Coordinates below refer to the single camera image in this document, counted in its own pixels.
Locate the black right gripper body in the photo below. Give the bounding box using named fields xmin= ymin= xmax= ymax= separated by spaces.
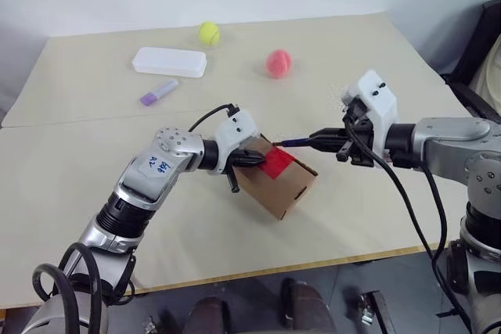
xmin=335 ymin=97 xmax=379 ymax=167

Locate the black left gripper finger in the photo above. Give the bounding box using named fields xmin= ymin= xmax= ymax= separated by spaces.
xmin=225 ymin=169 xmax=240 ymax=195
xmin=246 ymin=149 xmax=269 ymax=167

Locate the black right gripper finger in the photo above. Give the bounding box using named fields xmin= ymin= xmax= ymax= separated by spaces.
xmin=310 ymin=127 xmax=348 ymax=143
xmin=311 ymin=138 xmax=348 ymax=153

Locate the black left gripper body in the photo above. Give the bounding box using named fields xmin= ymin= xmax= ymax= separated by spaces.
xmin=224 ymin=149 xmax=252 ymax=174

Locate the dark blue pen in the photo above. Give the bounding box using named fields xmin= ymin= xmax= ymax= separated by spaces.
xmin=272 ymin=137 xmax=315 ymax=149

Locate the brown cardboard box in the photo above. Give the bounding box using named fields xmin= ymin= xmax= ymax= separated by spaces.
xmin=232 ymin=134 xmax=319 ymax=221

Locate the pink peach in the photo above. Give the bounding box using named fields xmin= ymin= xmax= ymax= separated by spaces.
xmin=265 ymin=48 xmax=293 ymax=80

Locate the purple highlighter pen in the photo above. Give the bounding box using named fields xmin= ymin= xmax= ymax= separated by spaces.
xmin=139 ymin=78 xmax=180 ymax=107

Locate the white plastic pencil case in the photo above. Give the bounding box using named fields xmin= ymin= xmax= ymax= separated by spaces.
xmin=132 ymin=46 xmax=208 ymax=79

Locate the yellow tennis ball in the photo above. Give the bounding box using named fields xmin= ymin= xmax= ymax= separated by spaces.
xmin=198 ymin=21 xmax=221 ymax=46

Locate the cream cushion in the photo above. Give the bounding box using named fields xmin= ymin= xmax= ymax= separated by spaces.
xmin=468 ymin=34 xmax=501 ymax=95

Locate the black metal bar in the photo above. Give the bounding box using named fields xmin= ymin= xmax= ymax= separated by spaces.
xmin=358 ymin=289 xmax=397 ymax=334

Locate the black chair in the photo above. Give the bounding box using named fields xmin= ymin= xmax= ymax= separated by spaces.
xmin=440 ymin=0 xmax=501 ymax=124

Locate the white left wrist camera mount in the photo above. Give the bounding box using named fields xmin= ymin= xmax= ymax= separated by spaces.
xmin=209 ymin=109 xmax=259 ymax=177

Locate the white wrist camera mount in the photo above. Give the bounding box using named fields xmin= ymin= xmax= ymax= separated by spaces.
xmin=339 ymin=70 xmax=398 ymax=152
xmin=209 ymin=109 xmax=259 ymax=177

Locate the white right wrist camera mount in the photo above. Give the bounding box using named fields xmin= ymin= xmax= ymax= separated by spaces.
xmin=339 ymin=70 xmax=398 ymax=152

